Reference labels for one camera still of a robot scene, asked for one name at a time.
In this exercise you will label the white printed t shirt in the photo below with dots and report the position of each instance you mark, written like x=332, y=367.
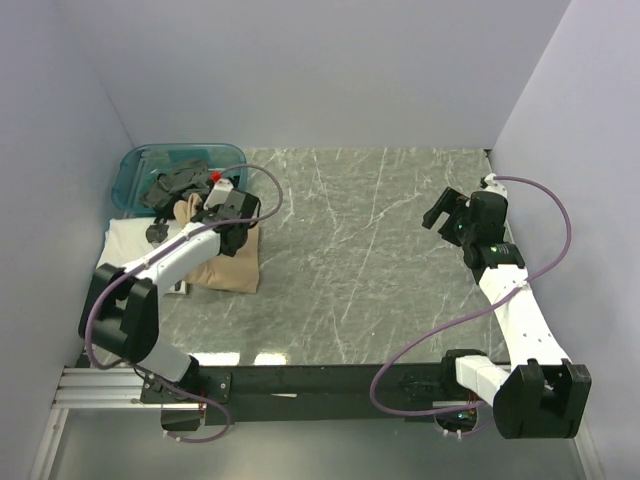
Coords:
x=129, y=239

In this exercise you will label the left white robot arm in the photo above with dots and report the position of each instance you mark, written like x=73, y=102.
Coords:
x=120, y=321

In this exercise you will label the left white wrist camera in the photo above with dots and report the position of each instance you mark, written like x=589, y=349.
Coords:
x=221, y=188

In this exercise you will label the tan t shirt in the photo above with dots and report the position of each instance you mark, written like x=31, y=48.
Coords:
x=239, y=273

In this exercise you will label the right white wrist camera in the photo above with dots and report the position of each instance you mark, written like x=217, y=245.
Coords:
x=491, y=184

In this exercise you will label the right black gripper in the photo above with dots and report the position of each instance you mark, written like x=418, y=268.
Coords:
x=450, y=201

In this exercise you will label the aluminium rail frame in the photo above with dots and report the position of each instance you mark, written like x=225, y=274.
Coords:
x=99, y=429

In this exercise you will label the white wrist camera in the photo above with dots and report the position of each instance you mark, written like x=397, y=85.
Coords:
x=221, y=188
x=491, y=184

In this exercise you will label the teal plastic bin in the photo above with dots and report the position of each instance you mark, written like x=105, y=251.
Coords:
x=141, y=166

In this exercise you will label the black base beam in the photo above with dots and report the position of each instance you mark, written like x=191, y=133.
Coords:
x=330, y=392

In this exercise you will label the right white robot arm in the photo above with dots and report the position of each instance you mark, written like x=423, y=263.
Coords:
x=544, y=394

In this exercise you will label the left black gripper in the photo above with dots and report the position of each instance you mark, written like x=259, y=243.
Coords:
x=215, y=208

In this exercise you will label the dark grey t shirt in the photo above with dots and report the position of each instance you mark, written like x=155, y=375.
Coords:
x=191, y=176

